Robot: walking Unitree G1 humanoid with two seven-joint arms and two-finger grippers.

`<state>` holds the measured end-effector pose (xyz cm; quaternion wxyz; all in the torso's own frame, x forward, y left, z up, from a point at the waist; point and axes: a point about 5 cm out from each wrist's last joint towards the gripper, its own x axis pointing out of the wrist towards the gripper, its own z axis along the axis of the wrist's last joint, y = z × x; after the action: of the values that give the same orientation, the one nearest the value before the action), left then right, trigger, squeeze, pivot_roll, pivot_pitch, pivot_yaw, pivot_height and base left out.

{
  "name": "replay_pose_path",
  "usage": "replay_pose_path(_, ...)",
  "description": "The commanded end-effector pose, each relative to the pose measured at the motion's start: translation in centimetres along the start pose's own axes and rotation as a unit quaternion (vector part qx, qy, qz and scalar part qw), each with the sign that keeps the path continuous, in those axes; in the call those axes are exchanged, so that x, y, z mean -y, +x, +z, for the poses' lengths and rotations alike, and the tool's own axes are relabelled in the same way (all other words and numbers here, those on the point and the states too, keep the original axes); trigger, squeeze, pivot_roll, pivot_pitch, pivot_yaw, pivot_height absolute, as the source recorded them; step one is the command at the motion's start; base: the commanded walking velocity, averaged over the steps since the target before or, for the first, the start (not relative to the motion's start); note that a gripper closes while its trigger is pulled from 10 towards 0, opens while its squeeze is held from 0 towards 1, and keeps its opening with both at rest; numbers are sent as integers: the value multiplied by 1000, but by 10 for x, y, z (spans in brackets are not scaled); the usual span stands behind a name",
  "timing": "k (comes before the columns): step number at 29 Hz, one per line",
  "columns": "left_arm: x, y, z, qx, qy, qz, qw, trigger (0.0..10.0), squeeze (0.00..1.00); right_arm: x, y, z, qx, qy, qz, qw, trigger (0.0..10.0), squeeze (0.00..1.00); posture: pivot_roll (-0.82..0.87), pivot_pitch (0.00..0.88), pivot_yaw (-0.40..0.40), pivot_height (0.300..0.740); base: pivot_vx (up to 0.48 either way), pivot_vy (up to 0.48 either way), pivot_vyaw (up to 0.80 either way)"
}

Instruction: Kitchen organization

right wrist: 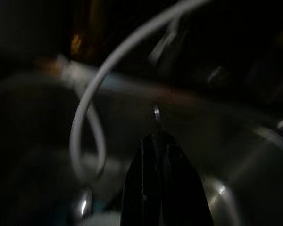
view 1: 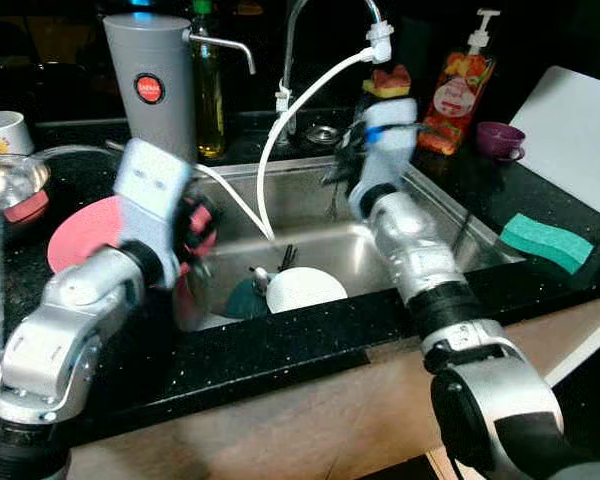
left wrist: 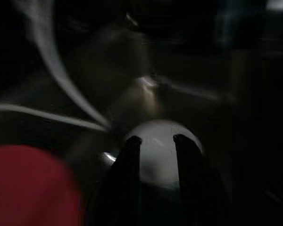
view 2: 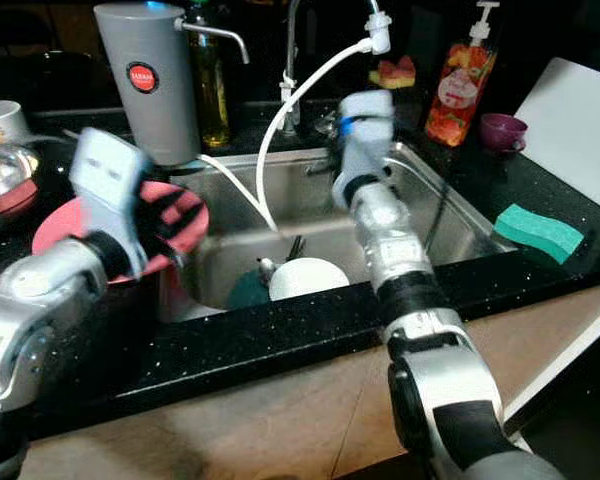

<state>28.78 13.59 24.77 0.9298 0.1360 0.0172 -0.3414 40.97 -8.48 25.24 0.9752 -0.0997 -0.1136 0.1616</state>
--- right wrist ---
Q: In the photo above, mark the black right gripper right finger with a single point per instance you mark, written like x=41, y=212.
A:
x=181, y=193

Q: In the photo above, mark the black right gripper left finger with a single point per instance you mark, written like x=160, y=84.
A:
x=143, y=188

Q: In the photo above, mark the steel spoon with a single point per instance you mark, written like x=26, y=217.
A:
x=84, y=202

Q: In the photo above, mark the steel kitchen faucet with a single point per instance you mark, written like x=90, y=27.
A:
x=166, y=40

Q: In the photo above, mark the stainless steel sink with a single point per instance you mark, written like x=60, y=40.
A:
x=202, y=117

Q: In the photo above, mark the yellow oil bottle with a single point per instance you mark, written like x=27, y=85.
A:
x=76, y=46

